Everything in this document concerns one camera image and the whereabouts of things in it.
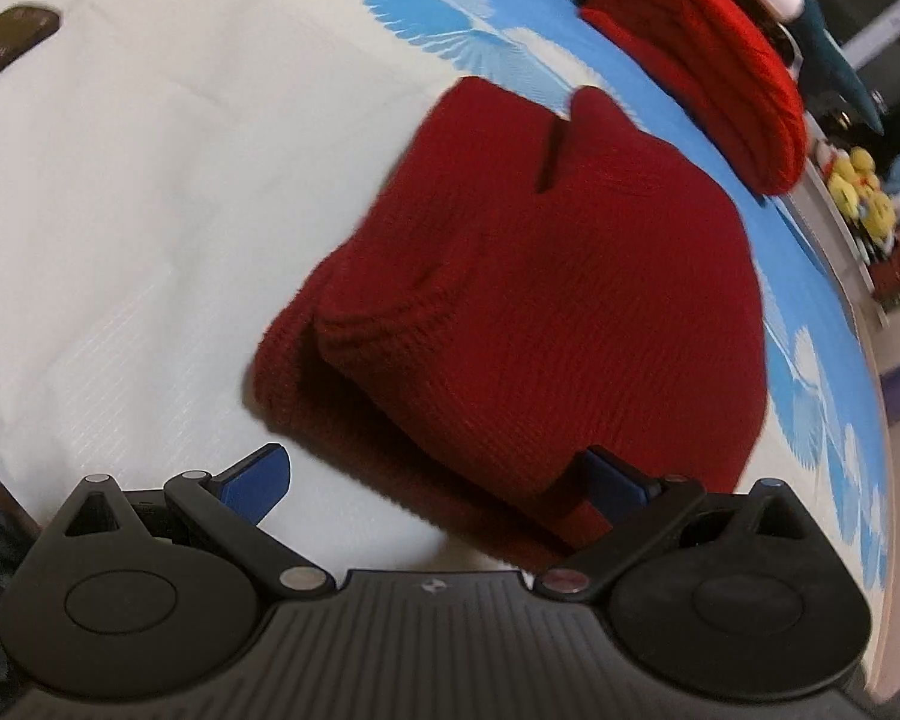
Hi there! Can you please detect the blue white printed bed sheet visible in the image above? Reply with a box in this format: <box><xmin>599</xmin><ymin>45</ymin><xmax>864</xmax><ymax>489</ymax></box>
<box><xmin>0</xmin><ymin>0</ymin><xmax>895</xmax><ymax>595</ymax></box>

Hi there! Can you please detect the yellow plush toy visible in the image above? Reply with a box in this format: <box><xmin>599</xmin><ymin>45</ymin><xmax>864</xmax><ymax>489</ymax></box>
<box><xmin>855</xmin><ymin>191</ymin><xmax>900</xmax><ymax>248</ymax></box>
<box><xmin>825</xmin><ymin>150</ymin><xmax>880</xmax><ymax>212</ymax></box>

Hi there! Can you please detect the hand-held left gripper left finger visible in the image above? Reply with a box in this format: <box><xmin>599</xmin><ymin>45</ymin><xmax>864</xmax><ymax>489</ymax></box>
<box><xmin>40</xmin><ymin>442</ymin><xmax>336</xmax><ymax>602</ymax></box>

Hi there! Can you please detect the red folded blanket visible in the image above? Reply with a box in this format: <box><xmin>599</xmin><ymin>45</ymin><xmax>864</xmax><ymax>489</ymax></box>
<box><xmin>581</xmin><ymin>0</ymin><xmax>808</xmax><ymax>196</ymax></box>

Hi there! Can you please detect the red knit sweater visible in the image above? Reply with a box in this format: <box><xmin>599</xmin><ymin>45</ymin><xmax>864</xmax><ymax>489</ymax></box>
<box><xmin>253</xmin><ymin>77</ymin><xmax>767</xmax><ymax>575</ymax></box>

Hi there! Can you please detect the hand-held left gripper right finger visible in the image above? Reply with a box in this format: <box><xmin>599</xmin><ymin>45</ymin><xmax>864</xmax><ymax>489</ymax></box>
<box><xmin>532</xmin><ymin>446</ymin><xmax>827</xmax><ymax>604</ymax></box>

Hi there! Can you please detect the dark teal shark plush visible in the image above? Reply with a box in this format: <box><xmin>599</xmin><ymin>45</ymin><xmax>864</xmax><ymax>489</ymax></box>
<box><xmin>784</xmin><ymin>0</ymin><xmax>890</xmax><ymax>137</ymax></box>

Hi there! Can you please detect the black smartphone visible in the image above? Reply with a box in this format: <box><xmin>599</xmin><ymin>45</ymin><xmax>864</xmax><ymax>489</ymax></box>
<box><xmin>0</xmin><ymin>6</ymin><xmax>63</xmax><ymax>95</ymax></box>

